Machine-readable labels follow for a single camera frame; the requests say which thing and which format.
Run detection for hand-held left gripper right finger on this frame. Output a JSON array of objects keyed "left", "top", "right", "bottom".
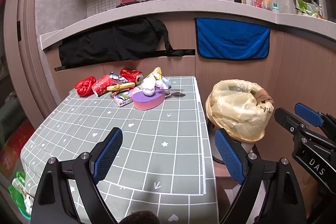
[{"left": 215, "top": 128, "right": 307, "bottom": 224}]

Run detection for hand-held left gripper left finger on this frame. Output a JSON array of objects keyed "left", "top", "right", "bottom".
[{"left": 31, "top": 127, "right": 124, "bottom": 224}]

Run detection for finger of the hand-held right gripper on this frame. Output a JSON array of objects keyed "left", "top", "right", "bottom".
[
  {"left": 274, "top": 108, "right": 309, "bottom": 136},
  {"left": 294, "top": 103, "right": 336, "bottom": 135}
]

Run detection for white trash bin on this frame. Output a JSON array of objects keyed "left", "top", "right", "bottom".
[{"left": 209, "top": 119, "right": 261, "bottom": 165}]

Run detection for white blue plastic bag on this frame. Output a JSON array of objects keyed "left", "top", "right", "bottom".
[{"left": 142, "top": 76, "right": 172, "bottom": 97}]

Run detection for yellow foil snack wrapper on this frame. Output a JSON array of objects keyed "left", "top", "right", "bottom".
[{"left": 147, "top": 67, "right": 163, "bottom": 81}]

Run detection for brown printed paper bag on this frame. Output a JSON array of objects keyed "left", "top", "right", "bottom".
[{"left": 253, "top": 88, "right": 273, "bottom": 115}]

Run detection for grey-green grid tablecloth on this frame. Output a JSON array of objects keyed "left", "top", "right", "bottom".
[{"left": 20, "top": 76, "right": 218, "bottom": 224}]

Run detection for white colourful snack packet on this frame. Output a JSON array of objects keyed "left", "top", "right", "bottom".
[{"left": 113, "top": 88, "right": 143, "bottom": 107}]

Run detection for purple pink sponge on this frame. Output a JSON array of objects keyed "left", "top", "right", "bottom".
[{"left": 133, "top": 91, "right": 166, "bottom": 110}]

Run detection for crumpled yellow wrapper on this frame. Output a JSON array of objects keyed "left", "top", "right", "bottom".
[{"left": 107, "top": 82, "right": 135, "bottom": 92}]

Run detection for red paper cup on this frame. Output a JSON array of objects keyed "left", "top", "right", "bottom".
[{"left": 92, "top": 74, "right": 114, "bottom": 97}]

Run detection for red plastic bag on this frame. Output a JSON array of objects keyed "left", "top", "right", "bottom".
[{"left": 75, "top": 76, "right": 97, "bottom": 96}]

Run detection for crumpled silver wrapper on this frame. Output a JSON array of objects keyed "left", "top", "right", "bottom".
[{"left": 108, "top": 72, "right": 128, "bottom": 84}]

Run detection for red drink can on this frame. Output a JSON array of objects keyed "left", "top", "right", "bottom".
[{"left": 120, "top": 68, "right": 144, "bottom": 84}]

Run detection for green white plastic bag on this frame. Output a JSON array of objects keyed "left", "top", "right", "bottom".
[{"left": 8, "top": 171, "right": 33, "bottom": 220}]

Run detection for blue towel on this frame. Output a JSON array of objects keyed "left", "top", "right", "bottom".
[{"left": 194, "top": 17, "right": 271, "bottom": 60}]

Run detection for black cloth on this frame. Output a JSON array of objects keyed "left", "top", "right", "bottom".
[{"left": 58, "top": 17, "right": 174, "bottom": 69}]

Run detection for speckled stone counter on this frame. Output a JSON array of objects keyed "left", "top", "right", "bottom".
[{"left": 39, "top": 0, "right": 336, "bottom": 52}]

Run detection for black handled scissors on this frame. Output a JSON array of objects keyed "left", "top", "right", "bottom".
[{"left": 161, "top": 89, "right": 186, "bottom": 98}]

